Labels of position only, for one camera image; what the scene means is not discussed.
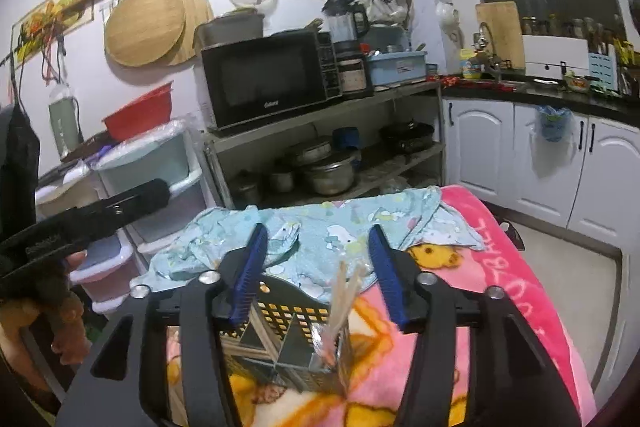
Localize black microwave oven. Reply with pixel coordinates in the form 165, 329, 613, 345
200, 29, 343, 130

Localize pink printed blanket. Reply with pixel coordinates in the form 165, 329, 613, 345
165, 184, 598, 427

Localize black frying pan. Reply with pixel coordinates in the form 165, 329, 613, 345
380, 122, 436, 152

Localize person's left hand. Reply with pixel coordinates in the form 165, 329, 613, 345
44, 251, 91, 365

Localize small steel pot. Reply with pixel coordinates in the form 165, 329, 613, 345
265, 167, 296, 192

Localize vegetable wall poster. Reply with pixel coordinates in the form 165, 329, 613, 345
11, 0, 96, 68

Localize row of glass jars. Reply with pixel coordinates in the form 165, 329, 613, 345
520, 14, 616, 38

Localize black blender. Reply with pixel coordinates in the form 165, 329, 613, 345
322, 0, 373, 100

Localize blue dish tray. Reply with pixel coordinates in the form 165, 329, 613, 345
367, 49, 430, 86

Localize light blue printed towel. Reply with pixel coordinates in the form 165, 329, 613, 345
131, 187, 486, 303

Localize grey metal container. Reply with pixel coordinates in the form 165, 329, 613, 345
195, 9, 266, 50

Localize round bamboo tray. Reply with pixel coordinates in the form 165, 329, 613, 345
104, 0, 187, 68
167, 0, 215, 65

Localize white kitchen cabinets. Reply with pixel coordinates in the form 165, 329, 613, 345
442, 97, 640, 248

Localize large steel pot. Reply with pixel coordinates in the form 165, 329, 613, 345
302, 152, 358, 195

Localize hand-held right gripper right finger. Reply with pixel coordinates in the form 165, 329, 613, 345
367, 224, 583, 427

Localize dark brown tray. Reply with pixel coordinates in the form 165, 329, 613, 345
60, 132, 118, 162

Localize blue knife block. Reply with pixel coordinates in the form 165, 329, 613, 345
589, 52, 618, 95

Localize black kitchen countertop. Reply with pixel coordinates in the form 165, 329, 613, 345
440, 77, 640, 128

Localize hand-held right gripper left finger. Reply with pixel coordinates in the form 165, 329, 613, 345
55, 223, 271, 427

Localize pale green water bottle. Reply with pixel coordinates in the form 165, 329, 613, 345
48, 87, 83, 158

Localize red plastic basin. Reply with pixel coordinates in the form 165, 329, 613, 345
102, 82, 175, 142

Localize hanging dark cords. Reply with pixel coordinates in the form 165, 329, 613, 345
42, 14, 71, 88

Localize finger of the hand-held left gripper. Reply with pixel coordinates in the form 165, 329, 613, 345
87, 178, 172, 229

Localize black hanging apron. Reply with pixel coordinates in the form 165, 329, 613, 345
0, 102, 41, 228

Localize metal faucet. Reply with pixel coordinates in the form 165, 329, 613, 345
477, 22, 503, 80

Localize white plastic drawer unit right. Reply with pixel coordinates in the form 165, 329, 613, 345
95, 119, 206, 253

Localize blue plastic bag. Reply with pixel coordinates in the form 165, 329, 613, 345
535, 104, 573, 142

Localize blue container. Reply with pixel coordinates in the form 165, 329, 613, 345
334, 127, 362, 151

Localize white countertop box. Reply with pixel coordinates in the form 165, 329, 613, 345
522, 34, 591, 80

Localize green perforated utensil holder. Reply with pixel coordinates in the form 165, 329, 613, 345
217, 277, 351, 395

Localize steel pot with lid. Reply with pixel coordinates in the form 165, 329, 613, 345
287, 137, 333, 165

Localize red chili peppers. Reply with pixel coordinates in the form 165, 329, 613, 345
430, 76, 481, 90

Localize wooden cutting board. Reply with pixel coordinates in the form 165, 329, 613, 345
475, 1, 526, 70

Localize metal shelf rack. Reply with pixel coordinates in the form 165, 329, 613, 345
202, 79, 446, 210

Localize bunch of wooden chopsticks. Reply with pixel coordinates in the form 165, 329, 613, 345
327, 261, 368, 358

